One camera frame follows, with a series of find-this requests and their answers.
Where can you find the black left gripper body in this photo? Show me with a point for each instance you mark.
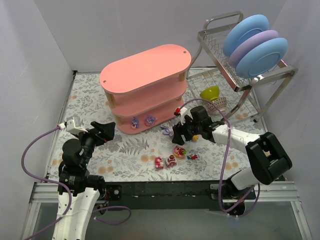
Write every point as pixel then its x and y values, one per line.
pixel 97 134

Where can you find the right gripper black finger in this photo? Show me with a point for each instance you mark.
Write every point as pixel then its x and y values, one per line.
pixel 177 139
pixel 179 128

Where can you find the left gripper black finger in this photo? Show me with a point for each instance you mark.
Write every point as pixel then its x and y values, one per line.
pixel 97 127
pixel 108 135

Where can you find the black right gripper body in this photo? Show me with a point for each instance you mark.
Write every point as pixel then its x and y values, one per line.
pixel 186 129

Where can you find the purple bunny with red bow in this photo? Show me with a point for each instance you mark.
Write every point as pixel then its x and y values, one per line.
pixel 168 132

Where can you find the pink bear strawberry cake toy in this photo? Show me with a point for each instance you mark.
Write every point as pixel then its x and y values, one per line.
pixel 171 161

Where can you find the purple bunny with strawberry cake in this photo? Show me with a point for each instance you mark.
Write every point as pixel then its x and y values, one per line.
pixel 135 123

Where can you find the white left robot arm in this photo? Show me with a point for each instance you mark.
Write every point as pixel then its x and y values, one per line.
pixel 78 190

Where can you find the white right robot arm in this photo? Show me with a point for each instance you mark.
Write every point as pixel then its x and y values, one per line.
pixel 267 158

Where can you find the pink three-tier wooden shelf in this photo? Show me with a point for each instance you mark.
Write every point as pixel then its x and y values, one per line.
pixel 151 82

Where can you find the pink bear on donut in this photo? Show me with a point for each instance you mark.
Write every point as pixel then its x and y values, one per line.
pixel 179 152

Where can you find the yellow round duck toy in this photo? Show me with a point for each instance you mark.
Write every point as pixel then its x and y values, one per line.
pixel 196 137

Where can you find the red blue cat toy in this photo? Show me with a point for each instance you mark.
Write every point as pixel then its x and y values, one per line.
pixel 192 157

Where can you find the brown patterned ceramic bowl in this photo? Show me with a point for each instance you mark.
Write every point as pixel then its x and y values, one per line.
pixel 220 102

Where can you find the pink bear holding white toy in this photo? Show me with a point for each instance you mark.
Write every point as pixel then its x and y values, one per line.
pixel 159 164

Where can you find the green bowl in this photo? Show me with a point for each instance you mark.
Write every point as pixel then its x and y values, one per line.
pixel 211 93

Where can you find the metal dish rack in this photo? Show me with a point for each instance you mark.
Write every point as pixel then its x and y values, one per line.
pixel 211 39

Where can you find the blue front plate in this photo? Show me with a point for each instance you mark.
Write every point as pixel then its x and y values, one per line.
pixel 262 58

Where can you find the blue plate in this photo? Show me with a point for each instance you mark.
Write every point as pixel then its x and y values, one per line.
pixel 262 58
pixel 244 30

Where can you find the purple plate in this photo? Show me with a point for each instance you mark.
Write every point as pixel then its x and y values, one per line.
pixel 249 45

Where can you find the blue rear plate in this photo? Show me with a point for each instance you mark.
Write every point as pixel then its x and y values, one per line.
pixel 244 30

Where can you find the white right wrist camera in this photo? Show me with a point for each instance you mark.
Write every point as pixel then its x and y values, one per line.
pixel 180 114

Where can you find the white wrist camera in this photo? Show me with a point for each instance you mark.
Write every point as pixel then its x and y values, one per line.
pixel 180 114
pixel 72 126

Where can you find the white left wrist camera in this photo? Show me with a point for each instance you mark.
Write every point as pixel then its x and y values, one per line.
pixel 72 126

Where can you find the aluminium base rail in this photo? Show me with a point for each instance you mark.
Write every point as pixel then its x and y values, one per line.
pixel 189 194

